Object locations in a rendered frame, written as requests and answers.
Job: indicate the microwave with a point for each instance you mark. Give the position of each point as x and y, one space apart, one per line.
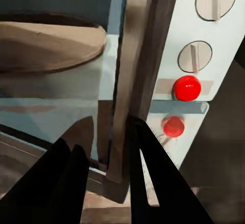
62 60

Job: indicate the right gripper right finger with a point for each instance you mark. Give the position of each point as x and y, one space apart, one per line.
178 203

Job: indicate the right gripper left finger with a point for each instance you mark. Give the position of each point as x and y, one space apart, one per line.
52 190

